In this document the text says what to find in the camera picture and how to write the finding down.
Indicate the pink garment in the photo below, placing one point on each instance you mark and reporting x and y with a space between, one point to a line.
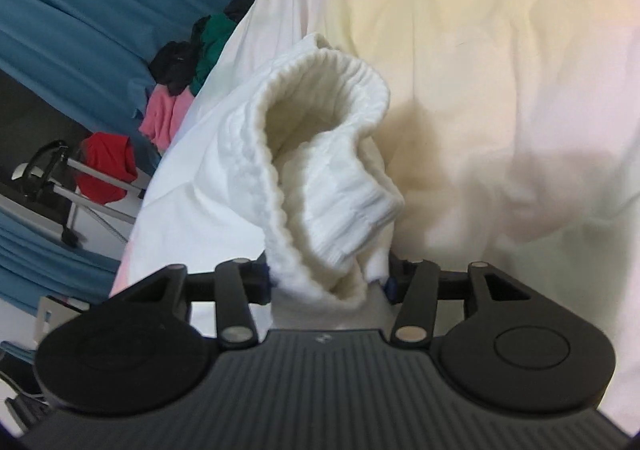
162 117

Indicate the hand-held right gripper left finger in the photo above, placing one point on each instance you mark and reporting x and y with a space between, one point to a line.
259 280

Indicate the pastel tie-dye blanket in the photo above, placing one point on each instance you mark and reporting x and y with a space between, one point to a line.
500 105

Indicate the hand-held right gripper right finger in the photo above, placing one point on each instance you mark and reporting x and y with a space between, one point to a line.
392 291

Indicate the blue curtain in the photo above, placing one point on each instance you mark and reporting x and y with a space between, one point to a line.
90 10
45 255

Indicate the red garment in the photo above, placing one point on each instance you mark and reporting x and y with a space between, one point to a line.
107 165

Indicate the black garment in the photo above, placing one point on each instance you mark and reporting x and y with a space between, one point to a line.
175 62

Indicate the white knit garment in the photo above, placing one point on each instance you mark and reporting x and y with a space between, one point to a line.
310 155

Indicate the green garment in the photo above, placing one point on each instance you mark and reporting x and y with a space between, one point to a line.
212 47

